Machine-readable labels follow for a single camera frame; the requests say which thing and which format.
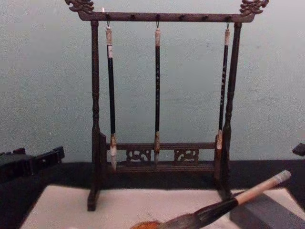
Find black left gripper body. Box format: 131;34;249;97
0;147;34;185

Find black table cloth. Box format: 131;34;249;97
0;159;305;229

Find dark grey stone block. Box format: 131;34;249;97
229;192;305;229

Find dark carved wooden brush rack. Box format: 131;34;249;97
64;0;270;212

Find white felt mat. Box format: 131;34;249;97
18;184;305;229

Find thick hanging calligraphy brush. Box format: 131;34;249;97
104;21;118;171

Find thin hanging calligraphy brush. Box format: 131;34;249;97
215;21;232;150

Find orange-brown brush rest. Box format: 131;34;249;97
130;220;168;229

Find hanging brush with grey tip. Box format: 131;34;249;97
153;21;163;167

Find large brush with pale handle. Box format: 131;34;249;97
163;169;292;229

